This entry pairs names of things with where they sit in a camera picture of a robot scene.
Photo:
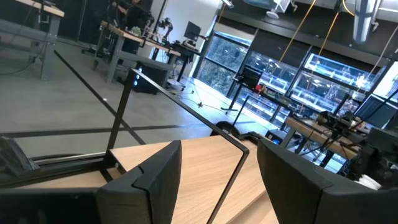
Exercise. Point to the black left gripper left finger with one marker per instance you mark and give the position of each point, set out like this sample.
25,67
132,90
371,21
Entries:
146,199

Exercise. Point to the black background robot arm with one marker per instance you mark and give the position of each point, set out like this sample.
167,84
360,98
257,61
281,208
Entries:
166,28
339,123

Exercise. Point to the black arched chair back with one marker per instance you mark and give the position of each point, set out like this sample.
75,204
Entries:
225,127

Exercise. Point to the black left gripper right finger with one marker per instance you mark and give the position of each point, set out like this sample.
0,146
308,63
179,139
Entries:
295,186

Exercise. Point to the white ceiling pipe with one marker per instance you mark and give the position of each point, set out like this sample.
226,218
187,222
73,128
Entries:
365,18

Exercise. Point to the wooden shelf with black frame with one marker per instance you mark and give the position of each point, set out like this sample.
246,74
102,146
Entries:
202,174

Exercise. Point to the small pale potted plant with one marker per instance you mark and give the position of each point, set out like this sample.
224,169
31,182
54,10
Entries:
136,30

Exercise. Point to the wooden desk grey legs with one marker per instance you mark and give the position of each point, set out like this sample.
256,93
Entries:
114,62
49,46

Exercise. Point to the black desk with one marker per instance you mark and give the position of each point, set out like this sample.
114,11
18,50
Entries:
186,49

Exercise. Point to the person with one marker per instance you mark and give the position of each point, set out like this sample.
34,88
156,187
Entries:
136,15

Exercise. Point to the black monitor on stand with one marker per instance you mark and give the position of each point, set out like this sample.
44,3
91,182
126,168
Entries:
250,77

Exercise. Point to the black computer tower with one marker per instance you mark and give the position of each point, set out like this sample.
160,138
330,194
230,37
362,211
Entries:
149,77

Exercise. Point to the black ribbed block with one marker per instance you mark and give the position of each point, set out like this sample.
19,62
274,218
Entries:
15,158

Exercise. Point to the black computer monitor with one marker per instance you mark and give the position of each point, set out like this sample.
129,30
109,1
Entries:
376,112
192,31

